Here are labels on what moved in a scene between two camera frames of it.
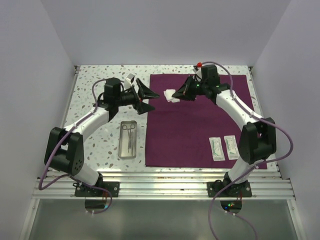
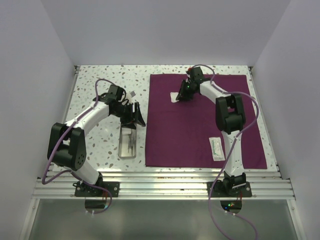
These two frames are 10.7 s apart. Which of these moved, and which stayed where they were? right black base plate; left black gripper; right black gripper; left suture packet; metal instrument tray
Moved: left black gripper
Stayed: left suture packet; right black gripper; metal instrument tray; right black base plate
